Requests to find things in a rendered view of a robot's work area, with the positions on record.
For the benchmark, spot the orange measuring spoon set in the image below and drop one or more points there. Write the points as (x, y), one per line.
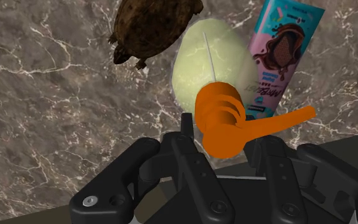
(225, 124)

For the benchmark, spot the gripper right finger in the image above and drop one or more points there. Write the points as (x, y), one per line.
(294, 183)

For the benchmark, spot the brown turtle figure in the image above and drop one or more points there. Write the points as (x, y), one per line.
(151, 28)

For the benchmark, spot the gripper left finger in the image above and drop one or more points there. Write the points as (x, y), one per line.
(194, 173)

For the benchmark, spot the pink and teal snack packet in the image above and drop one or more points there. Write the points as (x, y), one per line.
(278, 52)

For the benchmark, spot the pale green plate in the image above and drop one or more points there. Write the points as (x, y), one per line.
(200, 65)

